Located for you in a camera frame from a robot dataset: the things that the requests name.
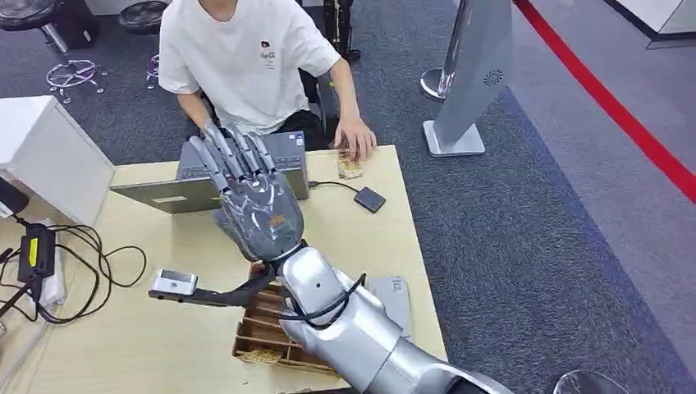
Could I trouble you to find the person's left hand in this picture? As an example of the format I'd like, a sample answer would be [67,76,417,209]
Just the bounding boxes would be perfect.
[332,117,378,162]

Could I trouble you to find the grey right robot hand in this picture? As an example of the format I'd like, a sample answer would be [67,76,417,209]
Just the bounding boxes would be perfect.
[188,123,306,263]

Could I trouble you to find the stack of cards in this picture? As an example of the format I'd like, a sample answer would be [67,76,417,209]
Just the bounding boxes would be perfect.
[336,148,364,181]

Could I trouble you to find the black chair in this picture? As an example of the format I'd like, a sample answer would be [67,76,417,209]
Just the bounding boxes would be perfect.
[297,67,328,136]

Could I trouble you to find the black card reader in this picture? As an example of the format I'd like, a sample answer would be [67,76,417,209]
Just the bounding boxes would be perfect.
[354,186,387,215]

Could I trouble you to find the grey laptop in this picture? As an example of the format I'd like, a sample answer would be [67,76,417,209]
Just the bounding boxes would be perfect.
[109,130,310,215]

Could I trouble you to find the chrome pole stand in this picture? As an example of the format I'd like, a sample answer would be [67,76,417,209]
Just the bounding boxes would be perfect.
[419,0,469,103]

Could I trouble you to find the black stand legs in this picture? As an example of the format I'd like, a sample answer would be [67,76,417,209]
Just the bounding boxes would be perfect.
[322,0,363,62]

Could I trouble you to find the wooden card box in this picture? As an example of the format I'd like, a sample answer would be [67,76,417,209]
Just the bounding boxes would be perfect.
[231,260,341,378]

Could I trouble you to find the grey standing kiosk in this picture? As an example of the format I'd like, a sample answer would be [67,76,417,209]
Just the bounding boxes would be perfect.
[422,0,515,159]

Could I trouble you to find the person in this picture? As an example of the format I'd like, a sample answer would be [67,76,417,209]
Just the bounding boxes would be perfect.
[158,0,379,162]

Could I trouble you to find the cards in wooden box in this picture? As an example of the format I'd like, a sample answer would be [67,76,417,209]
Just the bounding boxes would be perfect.
[238,347,285,365]

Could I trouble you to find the grey flat device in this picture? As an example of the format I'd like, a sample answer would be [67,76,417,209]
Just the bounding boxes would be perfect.
[365,275,413,342]

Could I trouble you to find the chrome star stool base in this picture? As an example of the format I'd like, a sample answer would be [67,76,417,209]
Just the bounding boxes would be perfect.
[45,59,109,105]
[144,53,162,91]

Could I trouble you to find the white cabinet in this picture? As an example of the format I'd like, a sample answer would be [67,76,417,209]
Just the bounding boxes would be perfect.
[0,95,116,227]

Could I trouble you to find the black power adapter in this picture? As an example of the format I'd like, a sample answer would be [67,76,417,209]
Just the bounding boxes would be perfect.
[17,223,57,284]

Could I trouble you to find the black round stool seat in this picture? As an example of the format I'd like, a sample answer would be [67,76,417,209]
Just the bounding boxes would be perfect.
[117,0,170,36]

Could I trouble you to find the black device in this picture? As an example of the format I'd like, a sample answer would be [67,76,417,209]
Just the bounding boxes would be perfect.
[0,176,31,220]

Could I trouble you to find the black bag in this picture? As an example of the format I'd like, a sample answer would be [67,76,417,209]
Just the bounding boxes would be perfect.
[53,0,101,51]

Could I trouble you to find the black stool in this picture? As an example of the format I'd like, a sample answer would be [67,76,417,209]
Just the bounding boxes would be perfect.
[0,0,70,55]

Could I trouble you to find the white platform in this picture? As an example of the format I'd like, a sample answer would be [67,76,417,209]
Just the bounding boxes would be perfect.
[602,0,696,51]

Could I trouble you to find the chrome round base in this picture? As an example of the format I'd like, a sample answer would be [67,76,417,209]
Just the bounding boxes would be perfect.
[552,369,630,394]

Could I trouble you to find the black card reader cable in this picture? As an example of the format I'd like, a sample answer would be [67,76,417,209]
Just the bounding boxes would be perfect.
[307,180,361,195]

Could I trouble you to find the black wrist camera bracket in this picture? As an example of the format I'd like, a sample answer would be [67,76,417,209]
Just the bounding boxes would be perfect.
[148,259,279,309]

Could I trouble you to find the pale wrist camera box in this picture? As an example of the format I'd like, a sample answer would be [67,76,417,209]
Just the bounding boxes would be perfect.
[149,268,199,298]

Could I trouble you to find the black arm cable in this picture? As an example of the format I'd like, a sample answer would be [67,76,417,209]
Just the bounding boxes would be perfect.
[278,273,369,331]

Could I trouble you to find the black tangled power cable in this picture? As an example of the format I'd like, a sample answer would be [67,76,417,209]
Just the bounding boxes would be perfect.
[0,216,149,326]

